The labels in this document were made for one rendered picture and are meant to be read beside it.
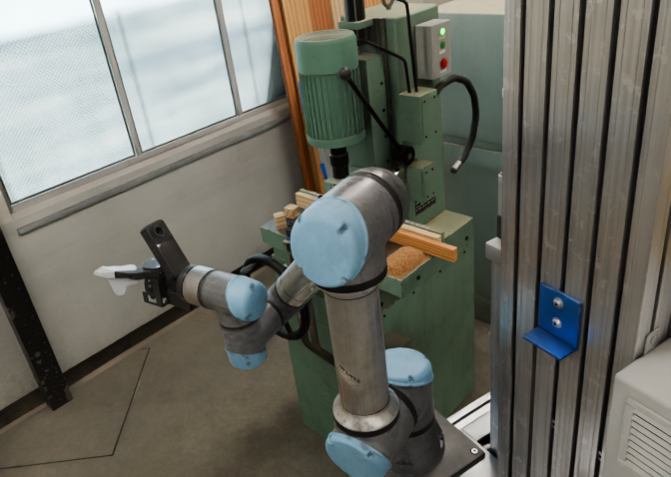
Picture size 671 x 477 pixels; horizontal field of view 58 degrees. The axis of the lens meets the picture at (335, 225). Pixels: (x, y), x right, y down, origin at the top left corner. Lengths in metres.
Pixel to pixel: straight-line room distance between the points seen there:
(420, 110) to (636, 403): 1.17
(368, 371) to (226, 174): 2.34
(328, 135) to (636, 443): 1.17
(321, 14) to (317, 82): 1.71
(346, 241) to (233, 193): 2.49
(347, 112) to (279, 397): 1.39
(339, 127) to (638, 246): 1.09
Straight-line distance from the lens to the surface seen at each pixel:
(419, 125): 1.86
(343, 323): 0.93
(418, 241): 1.79
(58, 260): 2.87
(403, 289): 1.70
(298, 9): 3.26
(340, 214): 0.82
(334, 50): 1.70
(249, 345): 1.16
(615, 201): 0.85
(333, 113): 1.75
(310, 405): 2.43
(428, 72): 1.92
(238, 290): 1.09
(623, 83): 0.80
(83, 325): 3.03
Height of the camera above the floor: 1.83
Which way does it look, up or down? 28 degrees down
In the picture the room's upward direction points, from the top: 7 degrees counter-clockwise
